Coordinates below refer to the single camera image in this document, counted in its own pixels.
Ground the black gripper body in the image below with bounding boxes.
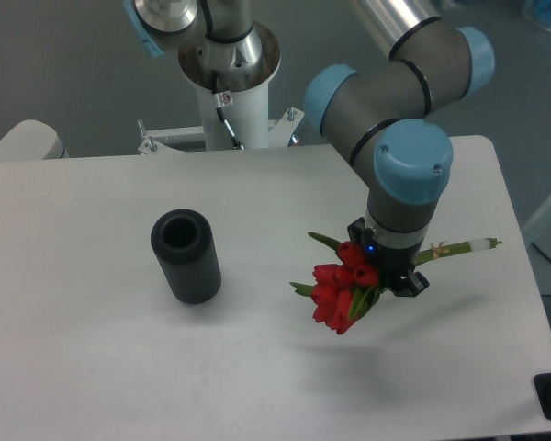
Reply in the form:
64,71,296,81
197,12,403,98
363,242,422,285

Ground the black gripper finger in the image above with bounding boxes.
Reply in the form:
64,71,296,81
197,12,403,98
347,217,373,248
389,270,429,297

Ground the red tulip bouquet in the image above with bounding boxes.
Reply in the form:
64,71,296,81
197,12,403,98
289,231,504,335

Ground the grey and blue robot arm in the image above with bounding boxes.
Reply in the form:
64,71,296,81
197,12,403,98
124,1,495,297

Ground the black ribbed cylindrical vase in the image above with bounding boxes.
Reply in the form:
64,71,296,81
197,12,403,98
151,209,221,305

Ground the blue plastic bag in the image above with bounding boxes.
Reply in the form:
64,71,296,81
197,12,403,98
521,0,551,32

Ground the white chair back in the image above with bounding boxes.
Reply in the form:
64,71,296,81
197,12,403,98
0,119,70,163

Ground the black cable on floor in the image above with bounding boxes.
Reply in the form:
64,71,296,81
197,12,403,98
531,240,551,273

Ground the white pedestal base frame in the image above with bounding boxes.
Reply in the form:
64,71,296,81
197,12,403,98
137,107,305,155

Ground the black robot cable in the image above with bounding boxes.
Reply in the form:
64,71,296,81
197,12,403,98
210,69,246,151

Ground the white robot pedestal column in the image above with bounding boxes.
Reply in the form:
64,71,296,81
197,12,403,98
178,22,281,151

